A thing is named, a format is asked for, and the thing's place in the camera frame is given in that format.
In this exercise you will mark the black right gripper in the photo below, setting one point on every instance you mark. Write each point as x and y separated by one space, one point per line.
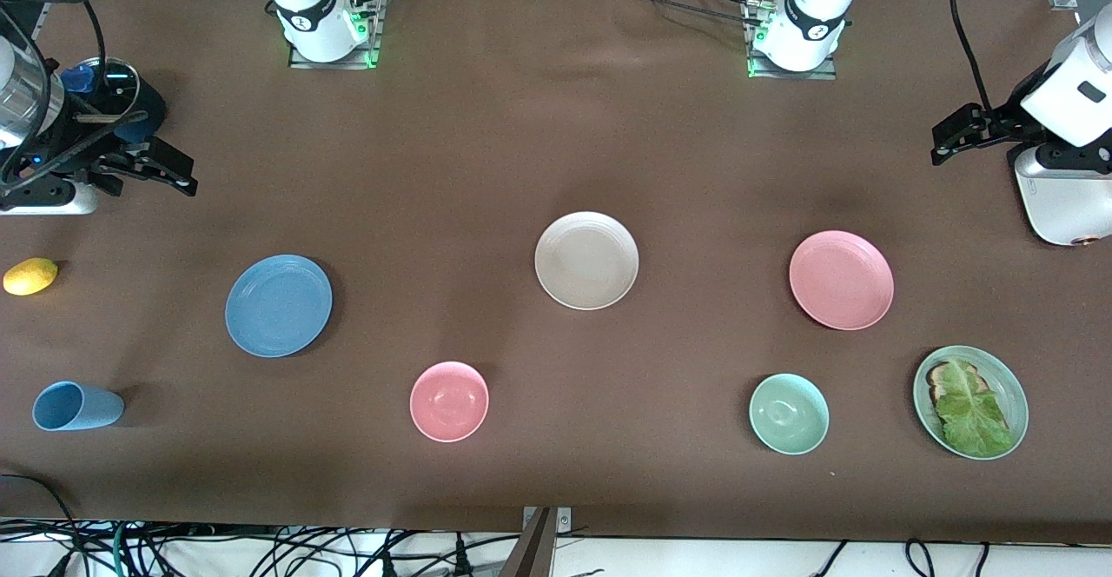
94 144

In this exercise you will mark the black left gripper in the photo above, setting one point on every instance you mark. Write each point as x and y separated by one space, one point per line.
1005 118

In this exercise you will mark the blue plate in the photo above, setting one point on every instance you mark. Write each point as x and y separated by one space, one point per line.
278 306

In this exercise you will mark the pink plate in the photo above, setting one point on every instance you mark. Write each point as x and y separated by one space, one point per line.
841 280

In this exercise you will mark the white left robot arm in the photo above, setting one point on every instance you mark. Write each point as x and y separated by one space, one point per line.
817 3

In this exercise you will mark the dark blue saucepan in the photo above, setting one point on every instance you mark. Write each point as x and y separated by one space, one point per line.
148 112

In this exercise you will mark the glass lid with blue knob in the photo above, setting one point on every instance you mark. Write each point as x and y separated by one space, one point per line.
78 80

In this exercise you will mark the yellow lemon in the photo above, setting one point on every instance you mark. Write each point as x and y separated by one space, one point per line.
30 277

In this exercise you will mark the blue cup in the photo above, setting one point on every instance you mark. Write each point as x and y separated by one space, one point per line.
82 407

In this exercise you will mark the green plate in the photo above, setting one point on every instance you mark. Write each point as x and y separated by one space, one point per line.
999 377

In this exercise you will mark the toast slice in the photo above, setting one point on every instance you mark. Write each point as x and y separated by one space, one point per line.
935 379

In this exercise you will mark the green lettuce leaf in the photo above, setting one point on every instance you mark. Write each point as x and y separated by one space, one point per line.
969 412

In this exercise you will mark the green bowl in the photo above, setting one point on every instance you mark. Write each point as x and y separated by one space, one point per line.
789 414

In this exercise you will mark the pink bowl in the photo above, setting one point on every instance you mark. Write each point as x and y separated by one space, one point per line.
449 401

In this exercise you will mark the beige plate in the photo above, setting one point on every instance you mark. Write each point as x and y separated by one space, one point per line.
586 261

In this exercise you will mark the brown table cloth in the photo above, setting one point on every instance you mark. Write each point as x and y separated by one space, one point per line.
556 125

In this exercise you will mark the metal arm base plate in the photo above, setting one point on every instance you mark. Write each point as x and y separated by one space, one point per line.
334 64
795 76

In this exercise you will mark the brown camera post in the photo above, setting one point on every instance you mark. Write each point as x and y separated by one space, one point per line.
532 551

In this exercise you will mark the small metal bracket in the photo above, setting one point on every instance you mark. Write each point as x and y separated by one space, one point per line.
565 520

